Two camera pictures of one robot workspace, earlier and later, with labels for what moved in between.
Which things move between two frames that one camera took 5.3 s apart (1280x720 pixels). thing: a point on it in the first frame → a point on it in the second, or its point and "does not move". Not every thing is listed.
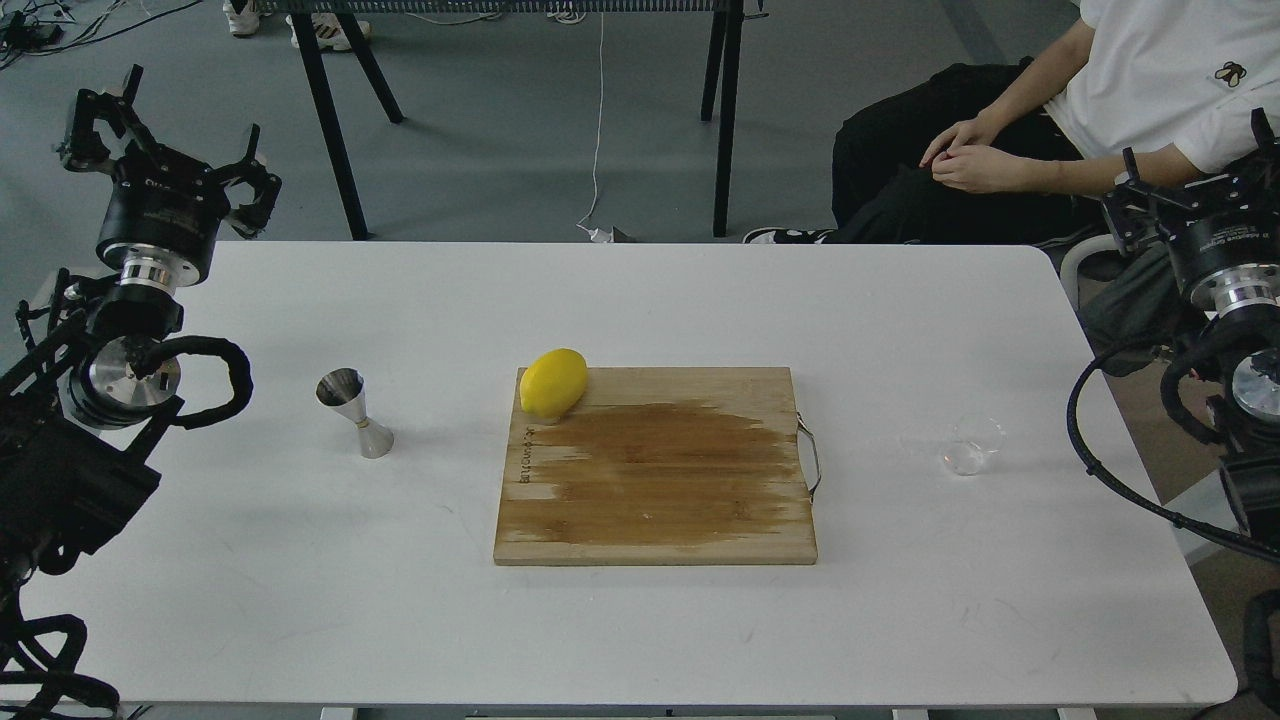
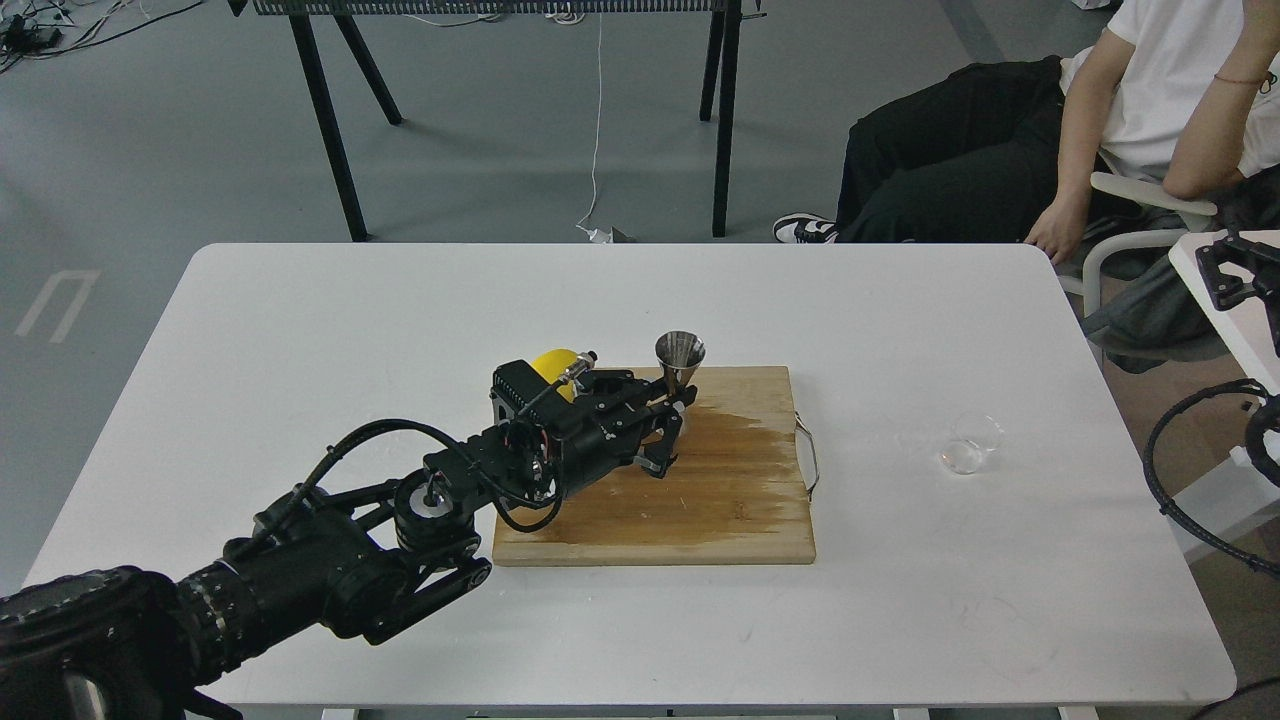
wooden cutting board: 658,465 does not move
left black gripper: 164,209 → 595,425
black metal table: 724,46 does not move
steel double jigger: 343,390 → 679,354
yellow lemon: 553,383 does not move
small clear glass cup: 974,444 does not move
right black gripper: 1228,251 → 1234,265
